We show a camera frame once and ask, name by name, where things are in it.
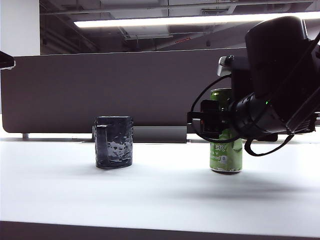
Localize dark textured glass mug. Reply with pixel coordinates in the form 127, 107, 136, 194
94, 115, 135, 170

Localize green metal drink can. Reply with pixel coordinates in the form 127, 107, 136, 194
209, 87, 244, 175

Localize grey desk cable flap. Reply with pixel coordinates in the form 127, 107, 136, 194
91, 125, 188, 145

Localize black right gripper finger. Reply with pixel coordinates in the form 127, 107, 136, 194
201, 99, 224, 135

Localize dark grey desk divider panel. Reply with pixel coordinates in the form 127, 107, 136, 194
0, 47, 251, 135

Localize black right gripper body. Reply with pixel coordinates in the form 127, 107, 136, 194
222, 56, 254, 136

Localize long ceiling light strip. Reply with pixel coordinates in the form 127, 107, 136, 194
73, 11, 320, 29

